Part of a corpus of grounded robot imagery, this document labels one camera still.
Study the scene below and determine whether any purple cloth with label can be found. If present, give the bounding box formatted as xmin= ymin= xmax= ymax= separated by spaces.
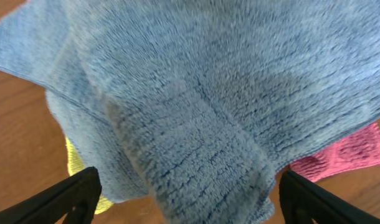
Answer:
xmin=290 ymin=123 xmax=380 ymax=182

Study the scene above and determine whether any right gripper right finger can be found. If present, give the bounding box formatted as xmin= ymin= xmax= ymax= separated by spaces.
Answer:
xmin=278 ymin=170 xmax=380 ymax=224

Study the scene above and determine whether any yellow-green cloth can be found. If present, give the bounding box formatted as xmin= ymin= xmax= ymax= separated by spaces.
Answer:
xmin=64 ymin=136 xmax=115 ymax=215

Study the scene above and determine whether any blue microfiber cloth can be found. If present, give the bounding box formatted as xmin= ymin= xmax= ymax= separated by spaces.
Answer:
xmin=0 ymin=0 xmax=380 ymax=223

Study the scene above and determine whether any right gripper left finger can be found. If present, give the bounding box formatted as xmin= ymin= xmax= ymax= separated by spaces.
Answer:
xmin=0 ymin=167 xmax=102 ymax=224

